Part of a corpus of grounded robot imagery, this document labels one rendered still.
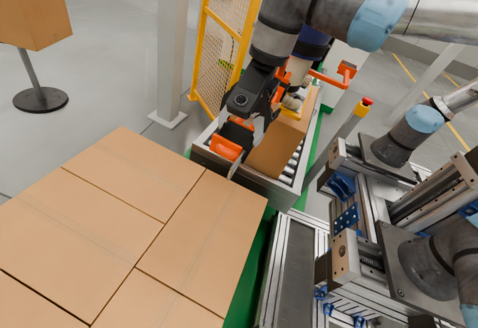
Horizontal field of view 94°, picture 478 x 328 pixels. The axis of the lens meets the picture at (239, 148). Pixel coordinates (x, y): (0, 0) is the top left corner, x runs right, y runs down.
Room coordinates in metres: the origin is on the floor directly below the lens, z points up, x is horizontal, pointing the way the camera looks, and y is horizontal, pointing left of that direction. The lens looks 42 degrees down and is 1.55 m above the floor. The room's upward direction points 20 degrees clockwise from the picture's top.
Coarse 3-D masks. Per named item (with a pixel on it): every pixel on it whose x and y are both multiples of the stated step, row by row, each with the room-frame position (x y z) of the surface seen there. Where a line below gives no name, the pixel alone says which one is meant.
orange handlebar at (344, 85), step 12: (276, 72) 0.86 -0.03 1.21; (288, 72) 0.90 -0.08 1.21; (312, 72) 1.01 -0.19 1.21; (348, 72) 1.17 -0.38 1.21; (336, 84) 0.99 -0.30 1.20; (348, 84) 1.01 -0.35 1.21; (276, 96) 0.68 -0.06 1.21; (240, 120) 0.48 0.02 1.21; (216, 144) 0.37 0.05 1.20; (228, 156) 0.35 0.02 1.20
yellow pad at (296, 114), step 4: (304, 88) 1.04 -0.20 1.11; (308, 88) 1.10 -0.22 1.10; (288, 92) 0.99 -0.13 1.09; (308, 92) 1.06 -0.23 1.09; (292, 96) 0.95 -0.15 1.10; (296, 96) 0.91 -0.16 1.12; (308, 96) 1.02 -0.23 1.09; (300, 100) 0.94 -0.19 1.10; (304, 100) 0.97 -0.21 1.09; (304, 104) 0.93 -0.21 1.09; (284, 108) 0.83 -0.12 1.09; (288, 108) 0.84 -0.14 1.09; (300, 108) 0.87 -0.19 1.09; (304, 108) 0.91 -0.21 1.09; (280, 112) 0.82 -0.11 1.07; (284, 112) 0.82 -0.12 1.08; (288, 112) 0.82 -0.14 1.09; (292, 112) 0.82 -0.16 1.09; (296, 112) 0.83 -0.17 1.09; (300, 112) 0.85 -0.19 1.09; (288, 116) 0.81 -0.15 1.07; (292, 116) 0.81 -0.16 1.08; (296, 116) 0.81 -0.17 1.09; (300, 116) 0.82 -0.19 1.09
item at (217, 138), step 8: (232, 120) 0.44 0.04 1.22; (224, 128) 0.41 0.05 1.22; (232, 128) 0.41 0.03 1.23; (240, 128) 0.43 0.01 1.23; (248, 128) 0.44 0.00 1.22; (216, 136) 0.37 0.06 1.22; (224, 136) 0.38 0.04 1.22; (232, 136) 0.39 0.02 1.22; (240, 136) 0.40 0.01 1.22; (248, 136) 0.41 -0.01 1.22; (224, 144) 0.36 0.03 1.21; (232, 144) 0.36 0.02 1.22; (240, 144) 0.37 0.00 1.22; (216, 152) 0.37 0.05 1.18; (232, 160) 0.36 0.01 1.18
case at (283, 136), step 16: (304, 112) 1.12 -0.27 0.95; (272, 128) 0.96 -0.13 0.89; (288, 128) 0.94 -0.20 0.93; (304, 128) 0.97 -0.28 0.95; (272, 144) 0.95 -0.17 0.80; (288, 144) 0.94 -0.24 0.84; (256, 160) 0.96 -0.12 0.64; (272, 160) 0.94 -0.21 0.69; (288, 160) 0.93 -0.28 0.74; (272, 176) 0.94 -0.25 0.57
